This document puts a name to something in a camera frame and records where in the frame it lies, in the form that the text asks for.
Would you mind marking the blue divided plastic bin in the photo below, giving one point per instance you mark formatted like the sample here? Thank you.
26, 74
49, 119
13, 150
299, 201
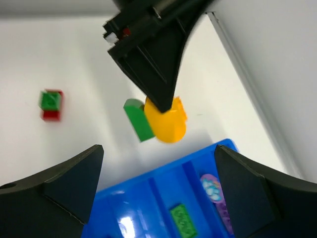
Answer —
140, 207

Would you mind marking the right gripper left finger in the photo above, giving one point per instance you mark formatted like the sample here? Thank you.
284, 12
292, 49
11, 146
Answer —
54, 203

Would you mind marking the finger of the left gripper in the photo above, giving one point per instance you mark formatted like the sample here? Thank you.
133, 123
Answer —
151, 56

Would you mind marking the green sloped lego brick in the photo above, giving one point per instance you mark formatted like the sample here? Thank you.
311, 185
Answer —
134, 110

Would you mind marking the purple round lego piece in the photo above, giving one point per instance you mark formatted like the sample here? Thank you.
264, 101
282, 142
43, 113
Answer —
212, 188

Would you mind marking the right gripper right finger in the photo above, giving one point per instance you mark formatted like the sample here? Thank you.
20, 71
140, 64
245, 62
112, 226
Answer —
263, 202

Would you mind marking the purple square lego brick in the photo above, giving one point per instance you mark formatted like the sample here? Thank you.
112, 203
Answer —
223, 212

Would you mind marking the yellow oval lego piece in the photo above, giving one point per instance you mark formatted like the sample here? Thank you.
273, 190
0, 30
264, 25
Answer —
168, 127

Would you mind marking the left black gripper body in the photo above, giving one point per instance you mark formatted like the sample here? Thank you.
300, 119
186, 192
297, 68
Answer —
141, 20

